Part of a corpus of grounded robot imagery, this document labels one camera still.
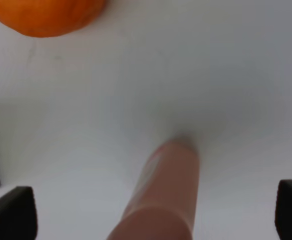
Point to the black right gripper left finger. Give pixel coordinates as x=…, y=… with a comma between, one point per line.
x=18, y=214

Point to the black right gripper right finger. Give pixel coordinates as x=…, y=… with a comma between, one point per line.
x=283, y=210

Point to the orange tangerine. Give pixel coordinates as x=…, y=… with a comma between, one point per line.
x=49, y=18

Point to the pink bottle white cap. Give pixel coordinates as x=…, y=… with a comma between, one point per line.
x=163, y=203

